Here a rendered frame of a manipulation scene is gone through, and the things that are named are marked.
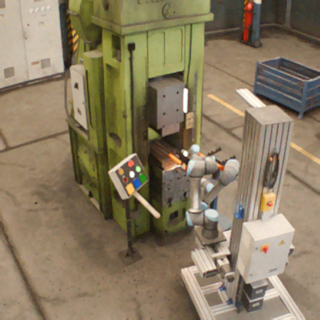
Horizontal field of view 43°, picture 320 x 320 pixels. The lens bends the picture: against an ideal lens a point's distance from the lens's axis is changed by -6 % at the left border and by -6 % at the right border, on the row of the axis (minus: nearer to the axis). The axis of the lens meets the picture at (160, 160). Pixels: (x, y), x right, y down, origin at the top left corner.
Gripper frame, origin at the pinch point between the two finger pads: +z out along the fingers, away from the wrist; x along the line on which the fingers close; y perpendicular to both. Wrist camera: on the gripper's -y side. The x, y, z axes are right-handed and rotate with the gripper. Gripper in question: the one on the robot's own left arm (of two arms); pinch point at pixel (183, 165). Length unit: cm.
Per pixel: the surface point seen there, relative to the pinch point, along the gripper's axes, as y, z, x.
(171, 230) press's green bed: 34, 86, -4
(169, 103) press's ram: -45, -43, -4
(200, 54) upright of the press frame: -75, -67, 42
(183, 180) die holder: 3.5, 30.7, 9.5
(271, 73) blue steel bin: -162, 140, 347
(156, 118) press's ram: -41, -31, -17
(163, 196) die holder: 8.6, 39.6, -14.3
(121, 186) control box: 2, -9, -70
